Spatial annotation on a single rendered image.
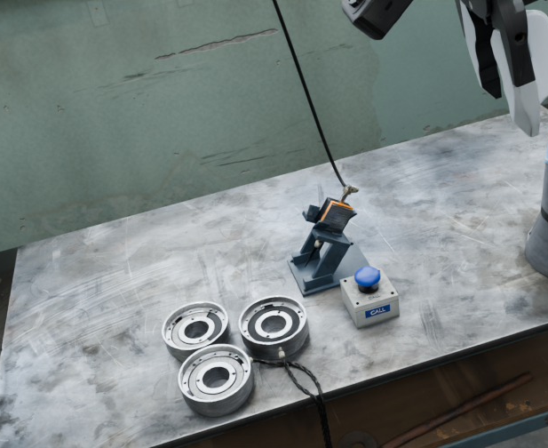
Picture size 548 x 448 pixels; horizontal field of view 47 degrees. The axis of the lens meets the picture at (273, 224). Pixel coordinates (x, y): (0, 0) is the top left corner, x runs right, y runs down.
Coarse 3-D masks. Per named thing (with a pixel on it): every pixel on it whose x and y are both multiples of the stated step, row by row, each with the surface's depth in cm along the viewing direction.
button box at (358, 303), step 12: (384, 276) 99; (348, 288) 98; (360, 288) 97; (372, 288) 96; (384, 288) 97; (348, 300) 97; (360, 300) 95; (372, 300) 95; (384, 300) 95; (396, 300) 96; (360, 312) 95; (372, 312) 96; (384, 312) 96; (396, 312) 97; (360, 324) 96
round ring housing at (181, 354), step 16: (192, 304) 102; (208, 304) 101; (176, 320) 101; (192, 320) 100; (208, 320) 99; (224, 320) 99; (192, 336) 101; (208, 336) 97; (224, 336) 96; (176, 352) 95; (192, 352) 94
